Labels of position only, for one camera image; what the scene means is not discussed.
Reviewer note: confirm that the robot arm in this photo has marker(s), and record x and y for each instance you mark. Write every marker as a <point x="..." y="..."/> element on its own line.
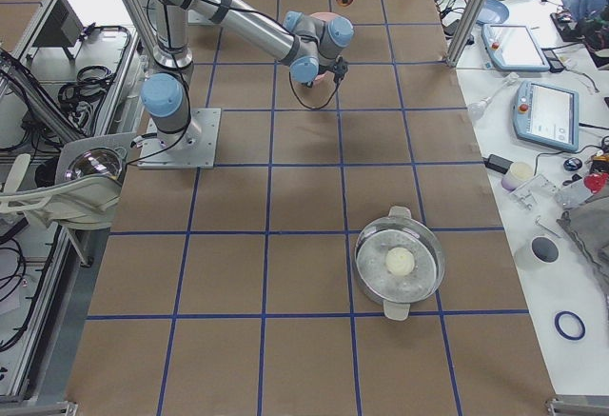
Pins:
<point x="307" y="45"/>

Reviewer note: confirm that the pink bowl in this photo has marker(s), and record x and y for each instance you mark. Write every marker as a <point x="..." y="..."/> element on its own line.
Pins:
<point x="331" y="34"/>

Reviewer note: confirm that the blue plate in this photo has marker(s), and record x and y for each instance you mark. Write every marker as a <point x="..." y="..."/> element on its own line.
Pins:
<point x="493" y="12"/>

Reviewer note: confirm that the blue teach pendant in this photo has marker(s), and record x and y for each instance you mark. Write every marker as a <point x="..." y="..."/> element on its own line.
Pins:
<point x="547" y="115"/>
<point x="513" y="48"/>

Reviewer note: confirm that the black power adapter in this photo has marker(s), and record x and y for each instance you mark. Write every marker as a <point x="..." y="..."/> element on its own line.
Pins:
<point x="497" y="163"/>

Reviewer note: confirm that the white purple cup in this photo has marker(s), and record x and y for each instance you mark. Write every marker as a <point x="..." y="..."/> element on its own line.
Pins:
<point x="517" y="174"/>

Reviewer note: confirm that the steel pot with lid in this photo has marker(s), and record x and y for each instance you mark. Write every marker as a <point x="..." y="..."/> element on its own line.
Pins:
<point x="398" y="262"/>

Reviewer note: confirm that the glass dome lid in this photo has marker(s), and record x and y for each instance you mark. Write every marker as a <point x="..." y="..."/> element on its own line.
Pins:
<point x="101" y="161"/>

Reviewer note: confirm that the aluminium frame post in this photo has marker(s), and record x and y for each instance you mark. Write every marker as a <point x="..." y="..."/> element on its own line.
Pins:
<point x="467" y="23"/>

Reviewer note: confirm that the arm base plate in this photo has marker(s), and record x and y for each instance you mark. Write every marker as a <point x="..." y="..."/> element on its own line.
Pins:
<point x="197" y="149"/>

